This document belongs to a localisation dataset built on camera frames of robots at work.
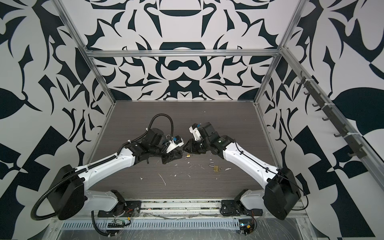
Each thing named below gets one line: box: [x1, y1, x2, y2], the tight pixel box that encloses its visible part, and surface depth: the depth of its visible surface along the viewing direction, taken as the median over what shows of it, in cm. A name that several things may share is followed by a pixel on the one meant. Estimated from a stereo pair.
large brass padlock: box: [208, 161, 219, 172], surface depth 88 cm
